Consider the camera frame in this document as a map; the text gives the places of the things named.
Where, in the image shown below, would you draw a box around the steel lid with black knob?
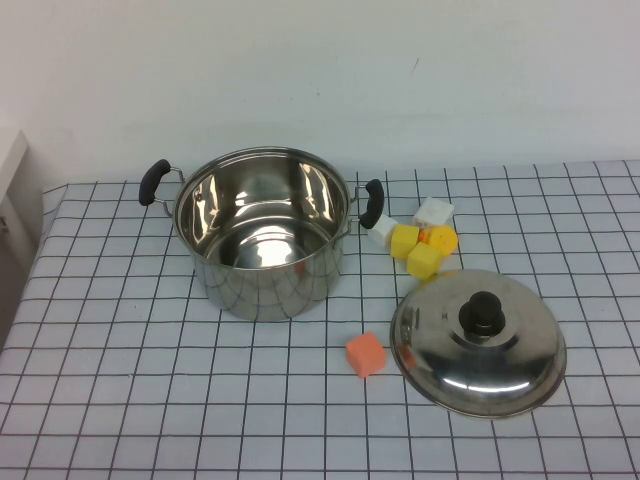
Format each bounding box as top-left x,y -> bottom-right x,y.
388,268 -> 568,420

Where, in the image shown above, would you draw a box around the white foam cube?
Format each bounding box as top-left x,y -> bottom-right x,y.
367,214 -> 399,248
412,196 -> 455,227

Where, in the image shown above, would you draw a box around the yellow foam cube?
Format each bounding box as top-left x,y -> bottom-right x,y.
390,223 -> 420,260
406,242 -> 444,280

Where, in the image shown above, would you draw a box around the yellow round toy orange end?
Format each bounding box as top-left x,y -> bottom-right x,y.
419,224 -> 459,256

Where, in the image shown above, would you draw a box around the orange foam cube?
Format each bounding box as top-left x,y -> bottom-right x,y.
345,331 -> 387,380

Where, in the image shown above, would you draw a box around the white black checkered tablecloth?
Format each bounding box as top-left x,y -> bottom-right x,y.
0,159 -> 640,480

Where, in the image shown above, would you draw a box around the white furniture edge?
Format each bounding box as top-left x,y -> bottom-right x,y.
0,128 -> 46,351

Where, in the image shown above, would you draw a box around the stainless steel pot black handles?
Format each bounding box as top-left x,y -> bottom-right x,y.
138,146 -> 386,322

